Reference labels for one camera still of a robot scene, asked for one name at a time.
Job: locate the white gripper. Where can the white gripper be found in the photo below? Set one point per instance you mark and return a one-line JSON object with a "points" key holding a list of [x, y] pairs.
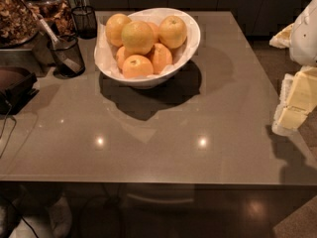
{"points": [[305, 37]]}

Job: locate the white ceramic bowl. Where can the white ceramic bowl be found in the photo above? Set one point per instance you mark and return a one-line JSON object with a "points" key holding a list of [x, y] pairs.
{"points": [[185, 50]]}

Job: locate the large top centre orange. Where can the large top centre orange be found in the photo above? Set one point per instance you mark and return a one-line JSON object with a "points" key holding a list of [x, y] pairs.
{"points": [[138, 37]]}

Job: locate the hidden orange back centre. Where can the hidden orange back centre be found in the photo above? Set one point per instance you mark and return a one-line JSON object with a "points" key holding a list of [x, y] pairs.
{"points": [[155, 29]]}

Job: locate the front orange with stem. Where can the front orange with stem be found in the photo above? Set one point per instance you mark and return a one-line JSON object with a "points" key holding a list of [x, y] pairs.
{"points": [[137, 65]]}

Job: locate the small orange left low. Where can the small orange left low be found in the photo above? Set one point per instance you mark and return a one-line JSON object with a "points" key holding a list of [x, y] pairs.
{"points": [[121, 55]]}

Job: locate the black mesh cup far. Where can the black mesh cup far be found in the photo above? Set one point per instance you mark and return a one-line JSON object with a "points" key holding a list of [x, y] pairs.
{"points": [[85, 22]]}

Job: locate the black mesh cup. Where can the black mesh cup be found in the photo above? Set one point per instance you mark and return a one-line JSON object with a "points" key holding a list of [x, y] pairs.
{"points": [[67, 56], [85, 22]]}

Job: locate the black mesh cup near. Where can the black mesh cup near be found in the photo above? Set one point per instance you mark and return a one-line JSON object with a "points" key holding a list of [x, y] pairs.
{"points": [[67, 56]]}

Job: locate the glass jar of dried snacks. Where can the glass jar of dried snacks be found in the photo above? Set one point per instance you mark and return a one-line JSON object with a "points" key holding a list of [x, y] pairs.
{"points": [[17, 24]]}

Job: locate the black device on left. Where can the black device on left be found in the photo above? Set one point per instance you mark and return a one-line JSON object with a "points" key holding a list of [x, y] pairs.
{"points": [[16, 88]]}

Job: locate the white shoe under table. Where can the white shoe under table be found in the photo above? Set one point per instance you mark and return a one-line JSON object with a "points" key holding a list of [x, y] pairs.
{"points": [[59, 214]]}

